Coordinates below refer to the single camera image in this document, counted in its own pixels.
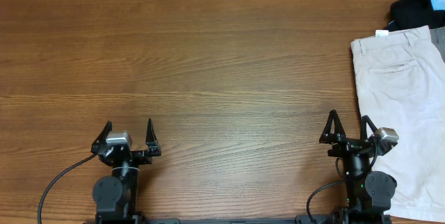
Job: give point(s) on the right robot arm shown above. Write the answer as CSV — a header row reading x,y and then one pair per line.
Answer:
x,y
369,192

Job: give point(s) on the beige shorts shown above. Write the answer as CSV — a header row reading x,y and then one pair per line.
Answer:
x,y
399,81

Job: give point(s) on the black garment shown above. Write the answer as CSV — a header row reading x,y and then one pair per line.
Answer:
x,y
410,14

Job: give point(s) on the grey shorts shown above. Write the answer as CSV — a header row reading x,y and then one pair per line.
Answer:
x,y
438,39

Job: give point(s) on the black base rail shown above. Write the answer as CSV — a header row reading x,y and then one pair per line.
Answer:
x,y
300,219

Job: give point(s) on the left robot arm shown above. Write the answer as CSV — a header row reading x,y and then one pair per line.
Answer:
x,y
115,195

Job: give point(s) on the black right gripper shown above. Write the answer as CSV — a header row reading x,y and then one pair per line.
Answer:
x,y
345,145

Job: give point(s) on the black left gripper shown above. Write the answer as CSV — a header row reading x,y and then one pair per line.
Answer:
x,y
144,157

